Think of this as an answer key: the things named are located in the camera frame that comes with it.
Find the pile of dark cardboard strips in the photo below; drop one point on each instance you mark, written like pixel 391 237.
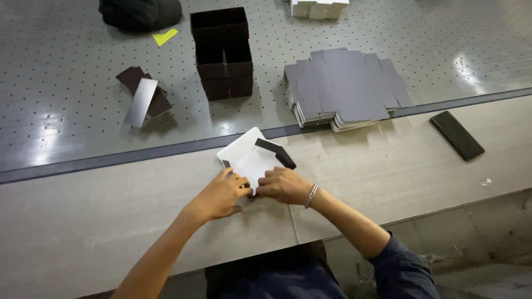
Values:
pixel 143 95

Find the stack of folded dark boxes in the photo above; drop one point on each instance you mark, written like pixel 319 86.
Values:
pixel 222 54

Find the white folded boxes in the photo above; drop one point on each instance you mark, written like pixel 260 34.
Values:
pixel 319 8

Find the stack of flat box blanks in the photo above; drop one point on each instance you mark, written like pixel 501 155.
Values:
pixel 343 89

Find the silver wrist bangle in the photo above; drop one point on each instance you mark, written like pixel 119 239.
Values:
pixel 311 195

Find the black bag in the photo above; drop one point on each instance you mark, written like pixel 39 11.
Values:
pixel 139 13

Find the white and brown cardboard box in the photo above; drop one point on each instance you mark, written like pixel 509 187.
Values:
pixel 253 157

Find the yellow paper scrap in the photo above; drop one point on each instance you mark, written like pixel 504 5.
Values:
pixel 164 36

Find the person's right fingers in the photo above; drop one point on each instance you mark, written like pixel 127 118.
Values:
pixel 268 179

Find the person's right hand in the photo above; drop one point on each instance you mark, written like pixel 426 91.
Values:
pixel 284 187

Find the black smartphone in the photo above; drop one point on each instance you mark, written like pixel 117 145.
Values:
pixel 456 135

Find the person's left hand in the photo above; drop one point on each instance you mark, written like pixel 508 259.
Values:
pixel 218 199

